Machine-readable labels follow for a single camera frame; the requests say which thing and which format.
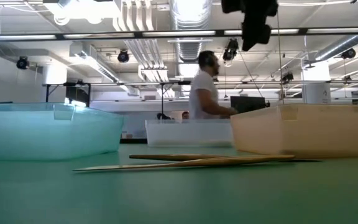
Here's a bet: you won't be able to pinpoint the clear plastic bin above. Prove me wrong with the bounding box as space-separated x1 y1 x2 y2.
145 119 234 147

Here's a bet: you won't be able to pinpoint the black overhead frame bar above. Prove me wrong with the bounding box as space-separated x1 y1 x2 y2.
0 27 358 40

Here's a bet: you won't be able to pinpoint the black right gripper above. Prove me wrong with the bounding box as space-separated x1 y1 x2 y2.
221 0 279 52

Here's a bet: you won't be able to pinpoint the wooden chopsticks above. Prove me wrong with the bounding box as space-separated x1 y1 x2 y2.
72 154 296 172

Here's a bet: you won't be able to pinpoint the teal translucent plastic bin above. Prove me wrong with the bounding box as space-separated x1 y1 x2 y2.
0 103 124 162

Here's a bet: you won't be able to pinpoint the black background rig frame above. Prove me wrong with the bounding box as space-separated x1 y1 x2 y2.
45 81 192 119

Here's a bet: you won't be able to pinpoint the orange translucent plastic bin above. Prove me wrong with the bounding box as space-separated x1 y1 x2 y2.
230 104 358 159

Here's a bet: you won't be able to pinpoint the gold utensil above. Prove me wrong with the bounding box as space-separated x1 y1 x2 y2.
128 154 323 162

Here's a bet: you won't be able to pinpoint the black computer monitor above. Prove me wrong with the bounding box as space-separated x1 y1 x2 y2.
230 96 270 114

